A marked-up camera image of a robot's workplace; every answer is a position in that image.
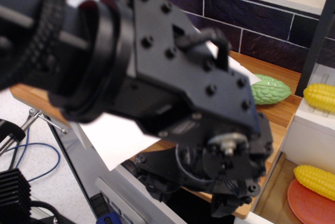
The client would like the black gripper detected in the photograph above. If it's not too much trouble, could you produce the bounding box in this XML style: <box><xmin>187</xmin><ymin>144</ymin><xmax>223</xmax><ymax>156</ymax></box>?
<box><xmin>135</xmin><ymin>112</ymin><xmax>273</xmax><ymax>218</ymax></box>

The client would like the white face mask box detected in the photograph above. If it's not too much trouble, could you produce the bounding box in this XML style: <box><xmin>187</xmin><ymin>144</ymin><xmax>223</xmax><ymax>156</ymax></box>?
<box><xmin>72</xmin><ymin>37</ymin><xmax>260</xmax><ymax>170</ymax></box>

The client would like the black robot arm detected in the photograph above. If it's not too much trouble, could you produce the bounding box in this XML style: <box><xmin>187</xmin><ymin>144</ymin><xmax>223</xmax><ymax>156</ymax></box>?
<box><xmin>1</xmin><ymin>0</ymin><xmax>273</xmax><ymax>218</ymax></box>

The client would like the blue black device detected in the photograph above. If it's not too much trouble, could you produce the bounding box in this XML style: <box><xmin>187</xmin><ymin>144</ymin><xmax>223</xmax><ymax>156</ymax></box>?
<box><xmin>90</xmin><ymin>193</ymin><xmax>122</xmax><ymax>224</ymax></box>

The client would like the wooden shelf board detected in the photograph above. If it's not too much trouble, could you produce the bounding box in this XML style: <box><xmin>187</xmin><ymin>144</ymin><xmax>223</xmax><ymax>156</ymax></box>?
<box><xmin>9</xmin><ymin>50</ymin><xmax>304</xmax><ymax>219</ymax></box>

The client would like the orange plate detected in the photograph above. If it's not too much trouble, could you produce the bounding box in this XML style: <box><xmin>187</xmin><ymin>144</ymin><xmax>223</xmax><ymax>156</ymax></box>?
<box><xmin>287</xmin><ymin>179</ymin><xmax>334</xmax><ymax>223</ymax></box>

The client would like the green bitter gourd toy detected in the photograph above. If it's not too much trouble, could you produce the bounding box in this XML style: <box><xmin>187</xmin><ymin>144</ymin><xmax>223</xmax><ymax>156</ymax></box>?
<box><xmin>251</xmin><ymin>74</ymin><xmax>292</xmax><ymax>105</ymax></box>

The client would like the yellow corn toy lower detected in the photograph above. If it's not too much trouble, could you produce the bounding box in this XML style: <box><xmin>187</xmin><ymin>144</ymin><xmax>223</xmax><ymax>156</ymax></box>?
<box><xmin>294</xmin><ymin>165</ymin><xmax>334</xmax><ymax>201</ymax></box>

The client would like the yellow corn toy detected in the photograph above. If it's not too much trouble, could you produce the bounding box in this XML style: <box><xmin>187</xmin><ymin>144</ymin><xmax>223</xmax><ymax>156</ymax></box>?
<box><xmin>303</xmin><ymin>83</ymin><xmax>334</xmax><ymax>113</ymax></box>
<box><xmin>294</xmin><ymin>165</ymin><xmax>334</xmax><ymax>201</ymax></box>

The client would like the yellow corn toy upper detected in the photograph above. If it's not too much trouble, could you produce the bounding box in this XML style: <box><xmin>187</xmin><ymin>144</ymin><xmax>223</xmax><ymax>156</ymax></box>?
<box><xmin>303</xmin><ymin>83</ymin><xmax>334</xmax><ymax>113</ymax></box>

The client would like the black heat sink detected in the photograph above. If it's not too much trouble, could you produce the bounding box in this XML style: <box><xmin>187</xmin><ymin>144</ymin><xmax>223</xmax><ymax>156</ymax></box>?
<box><xmin>1</xmin><ymin>169</ymin><xmax>31</xmax><ymax>223</ymax></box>

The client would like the metal clamp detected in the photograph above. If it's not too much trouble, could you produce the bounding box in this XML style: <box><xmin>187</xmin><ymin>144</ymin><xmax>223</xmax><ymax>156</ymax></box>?
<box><xmin>1</xmin><ymin>108</ymin><xmax>68</xmax><ymax>155</ymax></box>

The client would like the blue cable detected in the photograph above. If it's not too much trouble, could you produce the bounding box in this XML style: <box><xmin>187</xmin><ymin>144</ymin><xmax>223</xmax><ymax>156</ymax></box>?
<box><xmin>5</xmin><ymin>127</ymin><xmax>61</xmax><ymax>185</ymax></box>

